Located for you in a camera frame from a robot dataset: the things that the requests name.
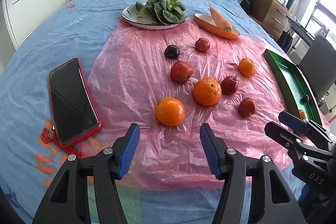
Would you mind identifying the smooth orange front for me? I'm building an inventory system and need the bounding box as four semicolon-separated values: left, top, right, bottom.
155;97;185;127

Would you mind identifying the large orange with stem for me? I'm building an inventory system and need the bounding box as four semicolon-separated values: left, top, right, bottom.
193;77;222;106

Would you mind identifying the small orange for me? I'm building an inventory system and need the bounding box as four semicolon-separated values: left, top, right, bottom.
238;58;257;78

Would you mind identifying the large red apple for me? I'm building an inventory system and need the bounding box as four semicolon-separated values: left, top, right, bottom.
170;61;194;84

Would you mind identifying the dark plum in tray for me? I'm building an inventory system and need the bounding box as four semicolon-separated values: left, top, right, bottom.
301;94;309;103

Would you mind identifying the green rectangular tray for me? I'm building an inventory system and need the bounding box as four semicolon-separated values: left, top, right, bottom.
263;49;322;124

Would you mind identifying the pink plastic sheet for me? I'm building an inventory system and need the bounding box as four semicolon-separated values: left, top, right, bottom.
79;20;292;190

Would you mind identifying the red cased smartphone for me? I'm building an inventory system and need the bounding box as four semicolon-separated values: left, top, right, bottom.
49;57;102;148

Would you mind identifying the dark grey chair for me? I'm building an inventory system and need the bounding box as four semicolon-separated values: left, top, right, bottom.
298;35;336;107

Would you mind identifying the dark blue tote bag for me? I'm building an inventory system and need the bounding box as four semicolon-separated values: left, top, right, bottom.
277;28;294;53

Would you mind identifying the dark desk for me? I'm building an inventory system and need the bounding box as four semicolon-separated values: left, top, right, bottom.
286;16;315;46

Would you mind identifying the dark purple plum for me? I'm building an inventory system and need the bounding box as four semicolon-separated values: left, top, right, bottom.
165;45;180;59

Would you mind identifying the small red fruit far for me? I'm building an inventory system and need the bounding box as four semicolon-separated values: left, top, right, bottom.
195;38;211;52

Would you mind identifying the wooden drawer cabinet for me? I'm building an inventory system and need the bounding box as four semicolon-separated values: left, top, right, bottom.
250;0;291;42

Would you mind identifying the white patterned plate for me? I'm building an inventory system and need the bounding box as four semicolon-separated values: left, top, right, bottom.
121;5;179;31

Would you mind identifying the orange carrot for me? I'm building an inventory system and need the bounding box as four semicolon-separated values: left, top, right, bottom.
210;7;232;32

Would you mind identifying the orange oval dish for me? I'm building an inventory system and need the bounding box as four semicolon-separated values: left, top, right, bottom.
194;13;240;40

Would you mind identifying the green leafy bok choy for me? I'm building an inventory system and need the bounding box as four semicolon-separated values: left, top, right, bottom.
135;0;187;24

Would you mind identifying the blue patterned bed cover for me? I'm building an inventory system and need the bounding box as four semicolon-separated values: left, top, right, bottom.
0;0;305;224

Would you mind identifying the red phone charm strap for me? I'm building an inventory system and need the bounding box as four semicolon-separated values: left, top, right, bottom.
40;126;83;159

